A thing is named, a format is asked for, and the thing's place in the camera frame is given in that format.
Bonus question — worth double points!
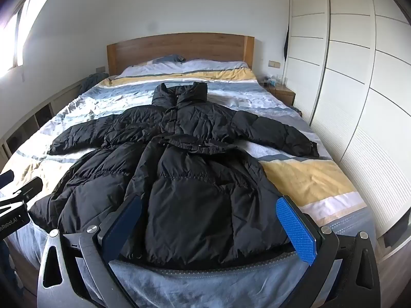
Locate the low white shelf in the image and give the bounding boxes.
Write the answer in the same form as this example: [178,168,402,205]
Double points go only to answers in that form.
[0,80,85,167]

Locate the black puffer coat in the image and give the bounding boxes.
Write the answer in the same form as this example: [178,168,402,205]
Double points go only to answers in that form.
[29,82,320,268]

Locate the wooden headboard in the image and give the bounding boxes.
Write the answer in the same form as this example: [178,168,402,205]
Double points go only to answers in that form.
[107,33,256,76]

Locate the dark blue pillow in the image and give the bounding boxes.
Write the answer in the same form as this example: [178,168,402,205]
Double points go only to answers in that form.
[153,54,187,63]

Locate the grey blue bed sheet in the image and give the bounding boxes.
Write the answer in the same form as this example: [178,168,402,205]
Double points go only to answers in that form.
[6,212,377,308]

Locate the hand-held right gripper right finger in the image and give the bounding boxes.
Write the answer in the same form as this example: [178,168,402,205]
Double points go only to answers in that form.
[276,196,381,308]

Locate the window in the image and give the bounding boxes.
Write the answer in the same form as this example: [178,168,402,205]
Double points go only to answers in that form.
[0,0,33,78]

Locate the wooden nightstand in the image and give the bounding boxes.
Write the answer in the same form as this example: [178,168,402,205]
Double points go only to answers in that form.
[268,83,296,107]

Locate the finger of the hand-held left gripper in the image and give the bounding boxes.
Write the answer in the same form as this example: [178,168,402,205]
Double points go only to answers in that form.
[6,177,43,204]
[0,169,15,187]

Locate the dark cloth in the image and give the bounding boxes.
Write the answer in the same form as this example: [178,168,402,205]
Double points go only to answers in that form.
[79,73,110,94]

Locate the striped duvet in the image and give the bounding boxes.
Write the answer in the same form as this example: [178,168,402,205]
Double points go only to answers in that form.
[0,59,376,264]

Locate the white wardrobe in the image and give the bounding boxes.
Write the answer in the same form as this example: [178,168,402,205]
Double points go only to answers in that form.
[284,0,411,257]

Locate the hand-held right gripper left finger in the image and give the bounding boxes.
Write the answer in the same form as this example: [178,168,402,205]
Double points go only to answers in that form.
[38,195,143,308]

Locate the striped pillow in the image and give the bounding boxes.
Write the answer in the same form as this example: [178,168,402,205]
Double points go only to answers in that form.
[116,59,255,78]

